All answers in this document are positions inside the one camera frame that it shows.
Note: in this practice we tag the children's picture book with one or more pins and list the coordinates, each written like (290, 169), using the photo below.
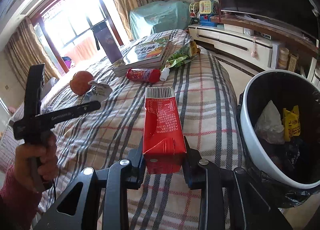
(146, 55)

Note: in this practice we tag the red candy tube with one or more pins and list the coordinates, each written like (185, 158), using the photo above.
(143, 75)

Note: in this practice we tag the apple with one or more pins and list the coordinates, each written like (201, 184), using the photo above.
(80, 82)

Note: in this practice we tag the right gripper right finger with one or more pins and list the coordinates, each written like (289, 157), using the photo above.
(192, 172)

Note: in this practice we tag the red white 1928 carton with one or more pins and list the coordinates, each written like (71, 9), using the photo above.
(163, 141)

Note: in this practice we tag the beige curtain left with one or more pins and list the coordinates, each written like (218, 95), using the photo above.
(24, 50)

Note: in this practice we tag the toy cash register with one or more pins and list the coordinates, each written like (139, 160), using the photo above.
(201, 12)

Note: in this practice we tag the pink sleeve left forearm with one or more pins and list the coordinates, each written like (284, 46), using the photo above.
(18, 204)

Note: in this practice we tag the window with red frame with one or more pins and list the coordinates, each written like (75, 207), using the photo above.
(66, 29)

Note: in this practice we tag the plaid blanket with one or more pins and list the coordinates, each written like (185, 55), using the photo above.
(193, 108)

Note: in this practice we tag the white crumpled tissue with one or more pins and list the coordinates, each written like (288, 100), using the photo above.
(269, 126)

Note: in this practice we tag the teal covered furniture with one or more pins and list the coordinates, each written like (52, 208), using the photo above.
(159, 16)

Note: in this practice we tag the white TV cabinet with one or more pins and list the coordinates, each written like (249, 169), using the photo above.
(258, 44)

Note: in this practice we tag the white trash bin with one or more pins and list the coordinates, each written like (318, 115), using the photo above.
(294, 163)

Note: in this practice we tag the green crumpled snack bag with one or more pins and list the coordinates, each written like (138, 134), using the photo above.
(181, 57)

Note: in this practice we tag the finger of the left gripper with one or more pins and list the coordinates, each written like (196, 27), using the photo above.
(74, 112)

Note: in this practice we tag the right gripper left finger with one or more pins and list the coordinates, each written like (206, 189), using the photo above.
(135, 174)

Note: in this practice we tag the yellow snack wrapper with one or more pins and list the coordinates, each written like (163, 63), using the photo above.
(291, 123)

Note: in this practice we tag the person's left hand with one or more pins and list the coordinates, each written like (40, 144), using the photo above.
(36, 164)

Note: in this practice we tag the white yogurt cup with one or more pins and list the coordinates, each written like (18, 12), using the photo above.
(99, 91)

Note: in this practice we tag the purple thermos bottle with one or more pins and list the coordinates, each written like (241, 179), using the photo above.
(104, 38)

